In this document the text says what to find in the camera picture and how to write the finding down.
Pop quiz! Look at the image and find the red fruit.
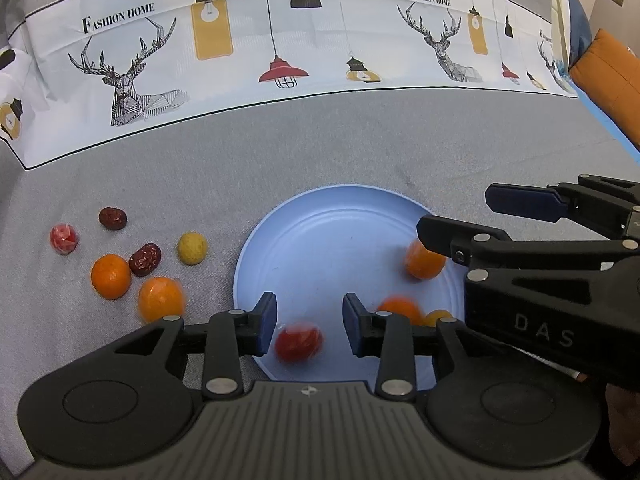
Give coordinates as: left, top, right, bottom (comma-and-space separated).
274, 322, 323, 363
49, 223, 79, 256

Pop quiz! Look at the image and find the orange mandarin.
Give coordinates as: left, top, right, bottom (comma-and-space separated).
138, 276, 186, 323
90, 254, 131, 300
405, 240, 447, 281

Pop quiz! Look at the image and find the left hand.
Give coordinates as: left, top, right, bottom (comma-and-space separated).
605, 385, 640, 466

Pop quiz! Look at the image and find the orange kumquat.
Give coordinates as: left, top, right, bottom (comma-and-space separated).
376, 296, 424, 326

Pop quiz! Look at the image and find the small yellow fruit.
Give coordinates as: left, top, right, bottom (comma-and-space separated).
423, 310, 454, 327

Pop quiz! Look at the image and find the yellow round fruit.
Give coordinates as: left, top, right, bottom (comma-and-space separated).
177, 232, 208, 266

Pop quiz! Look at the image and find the light blue plate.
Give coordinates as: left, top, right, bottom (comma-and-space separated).
233, 185, 464, 385

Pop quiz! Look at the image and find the dark red jujube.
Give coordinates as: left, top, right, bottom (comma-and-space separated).
99, 207, 128, 231
129, 243, 162, 278

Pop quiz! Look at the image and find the orange cushion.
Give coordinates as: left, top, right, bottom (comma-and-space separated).
570, 28, 640, 148

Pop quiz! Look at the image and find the grey deer-print sofa cover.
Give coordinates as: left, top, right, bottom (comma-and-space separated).
1, 0, 639, 472

